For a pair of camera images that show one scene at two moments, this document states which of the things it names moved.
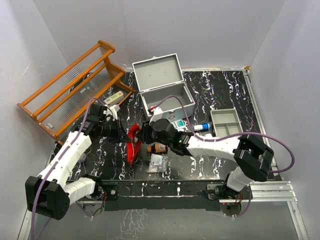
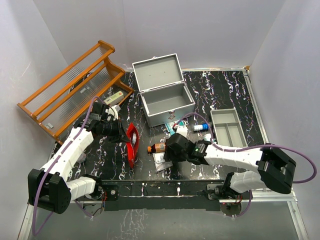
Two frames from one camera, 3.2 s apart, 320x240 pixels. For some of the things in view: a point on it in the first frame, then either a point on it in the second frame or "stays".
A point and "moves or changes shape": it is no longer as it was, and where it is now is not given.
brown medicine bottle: x=157 y=148 stays
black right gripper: x=144 y=134 to x=169 y=156
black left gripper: x=121 y=134 stays
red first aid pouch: x=133 y=146 stays
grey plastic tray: x=226 y=122 stays
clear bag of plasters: x=158 y=163 moves or changes shape
